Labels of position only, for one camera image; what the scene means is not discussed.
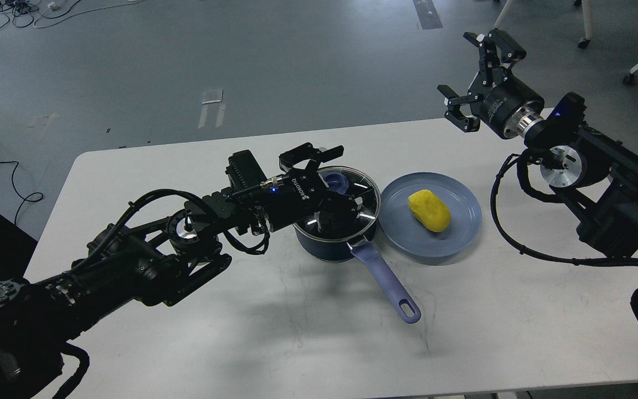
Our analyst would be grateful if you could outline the yellow potato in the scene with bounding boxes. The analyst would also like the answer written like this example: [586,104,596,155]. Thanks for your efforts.
[408,189,451,233]

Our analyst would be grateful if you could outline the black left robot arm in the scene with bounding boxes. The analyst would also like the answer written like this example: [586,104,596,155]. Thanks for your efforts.
[0,143,357,398]

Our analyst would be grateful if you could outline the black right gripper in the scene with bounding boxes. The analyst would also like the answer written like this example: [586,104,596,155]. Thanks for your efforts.
[438,29,544,139]

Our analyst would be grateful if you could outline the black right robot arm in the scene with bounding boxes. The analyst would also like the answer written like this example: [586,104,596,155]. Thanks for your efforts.
[438,29,638,267]

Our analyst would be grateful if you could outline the blue round plate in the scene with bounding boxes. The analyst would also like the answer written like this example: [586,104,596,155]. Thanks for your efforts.
[379,172,482,264]

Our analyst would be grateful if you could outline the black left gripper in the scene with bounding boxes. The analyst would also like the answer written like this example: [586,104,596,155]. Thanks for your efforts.
[258,143,364,237]

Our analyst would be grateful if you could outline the glass pot lid blue knob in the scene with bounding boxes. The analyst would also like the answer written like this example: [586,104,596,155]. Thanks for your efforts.
[294,166,382,243]

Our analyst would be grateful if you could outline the dark blue saucepan purple handle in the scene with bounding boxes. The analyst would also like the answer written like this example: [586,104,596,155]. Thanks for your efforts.
[296,218,422,324]

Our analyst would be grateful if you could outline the white chair legs with casters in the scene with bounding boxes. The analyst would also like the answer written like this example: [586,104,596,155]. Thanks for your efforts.
[493,1,594,50]

